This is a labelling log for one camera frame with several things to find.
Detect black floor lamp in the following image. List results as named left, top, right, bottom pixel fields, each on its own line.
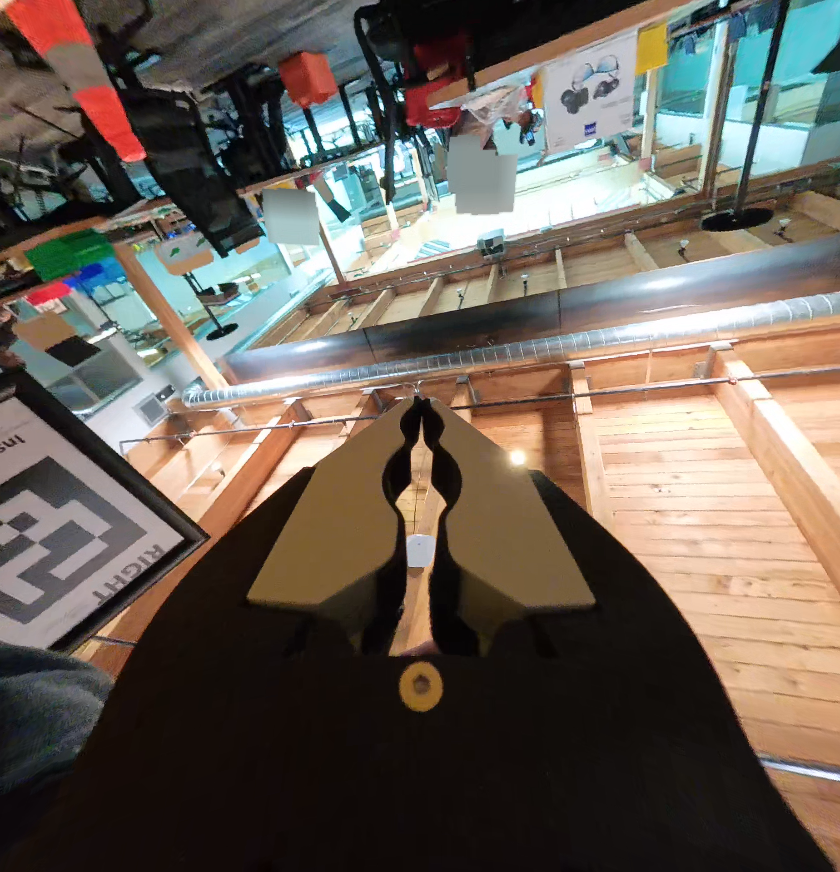
left=699, top=0, right=793, bottom=234

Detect orange traffic cone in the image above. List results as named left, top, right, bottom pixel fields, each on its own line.
left=7, top=0, right=148, bottom=163

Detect orange bin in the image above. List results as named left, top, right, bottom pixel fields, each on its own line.
left=278, top=51, right=339, bottom=109

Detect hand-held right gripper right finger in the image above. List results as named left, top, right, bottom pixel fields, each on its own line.
left=422, top=397, right=598, bottom=656

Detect white printed carton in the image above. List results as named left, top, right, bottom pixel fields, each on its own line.
left=539, top=34, right=639, bottom=154

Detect white sign board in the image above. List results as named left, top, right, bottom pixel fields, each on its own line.
left=0, top=371, right=211, bottom=653

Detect black red office chair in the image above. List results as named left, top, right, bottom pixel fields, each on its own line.
left=355, top=0, right=475, bottom=202

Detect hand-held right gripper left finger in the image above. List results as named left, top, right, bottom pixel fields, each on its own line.
left=247, top=397, right=421, bottom=656

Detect silver ventilation ducts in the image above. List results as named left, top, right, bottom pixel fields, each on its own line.
left=181, top=289, right=840, bottom=411

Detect green bin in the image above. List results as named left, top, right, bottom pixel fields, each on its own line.
left=25, top=230, right=115, bottom=283

